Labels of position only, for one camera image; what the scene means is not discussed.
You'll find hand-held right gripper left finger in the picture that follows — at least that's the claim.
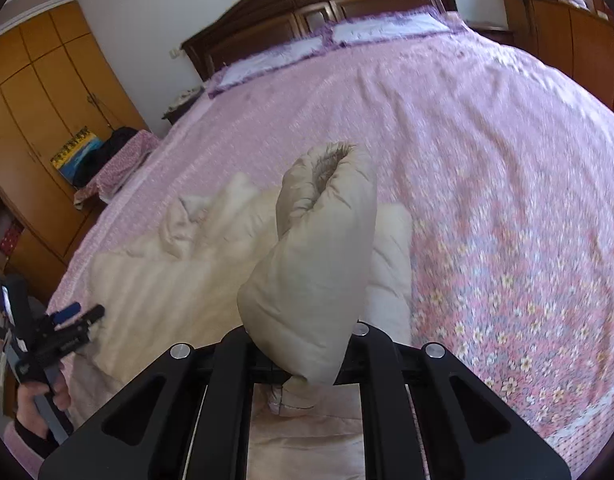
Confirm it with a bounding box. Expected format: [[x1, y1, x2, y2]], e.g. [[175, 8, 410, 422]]
[[38, 326, 288, 480]]

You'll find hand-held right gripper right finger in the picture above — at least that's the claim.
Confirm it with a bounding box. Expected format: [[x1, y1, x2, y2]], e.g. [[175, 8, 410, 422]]
[[332, 322, 572, 480]]

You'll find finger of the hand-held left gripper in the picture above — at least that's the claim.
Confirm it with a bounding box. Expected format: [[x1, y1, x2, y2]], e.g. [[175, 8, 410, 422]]
[[49, 302, 82, 324], [62, 305, 106, 335]]

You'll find beige puffer jacket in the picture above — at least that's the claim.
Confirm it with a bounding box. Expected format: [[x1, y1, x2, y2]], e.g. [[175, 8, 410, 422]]
[[67, 142, 415, 480]]

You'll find person's left forearm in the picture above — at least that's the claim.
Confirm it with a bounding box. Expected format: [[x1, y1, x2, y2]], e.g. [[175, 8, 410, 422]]
[[4, 417, 60, 480]]

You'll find person's left hand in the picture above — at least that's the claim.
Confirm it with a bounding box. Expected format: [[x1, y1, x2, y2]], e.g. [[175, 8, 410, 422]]
[[17, 371, 74, 442]]

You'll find red dotted box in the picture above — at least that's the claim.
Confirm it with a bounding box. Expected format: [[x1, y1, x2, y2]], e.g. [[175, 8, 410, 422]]
[[0, 222, 26, 257]]

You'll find pink floral cloth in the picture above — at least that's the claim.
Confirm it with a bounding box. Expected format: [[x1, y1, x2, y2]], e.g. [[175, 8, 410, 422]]
[[74, 130, 162, 209]]

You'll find yellow and blue picture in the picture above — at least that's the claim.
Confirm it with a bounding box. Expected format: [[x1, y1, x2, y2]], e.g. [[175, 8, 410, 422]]
[[51, 127, 110, 186]]

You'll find black bag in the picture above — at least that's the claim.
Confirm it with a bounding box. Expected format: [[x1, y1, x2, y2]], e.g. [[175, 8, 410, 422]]
[[72, 127, 140, 188]]

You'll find wooden wardrobe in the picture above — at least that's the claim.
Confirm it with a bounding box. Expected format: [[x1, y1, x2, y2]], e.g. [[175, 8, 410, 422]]
[[0, 0, 152, 311]]

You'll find bed with pink floral bedspread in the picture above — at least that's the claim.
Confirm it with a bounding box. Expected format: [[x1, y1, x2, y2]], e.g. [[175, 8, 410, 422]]
[[47, 5, 614, 480]]

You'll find dark wooden nightstand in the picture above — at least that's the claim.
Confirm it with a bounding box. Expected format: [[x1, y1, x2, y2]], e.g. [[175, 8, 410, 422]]
[[162, 87, 206, 126], [467, 20, 516, 47]]

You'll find white pillow with purple ruffle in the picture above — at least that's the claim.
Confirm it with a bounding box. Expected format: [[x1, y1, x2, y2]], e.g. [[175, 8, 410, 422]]
[[207, 35, 334, 99], [329, 7, 468, 47]]

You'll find dark wooden headboard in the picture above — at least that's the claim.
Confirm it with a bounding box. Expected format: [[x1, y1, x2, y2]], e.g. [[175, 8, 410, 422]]
[[181, 0, 458, 81]]

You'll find wooden dresser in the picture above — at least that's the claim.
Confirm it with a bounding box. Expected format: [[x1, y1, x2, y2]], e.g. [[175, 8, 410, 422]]
[[502, 0, 614, 121]]

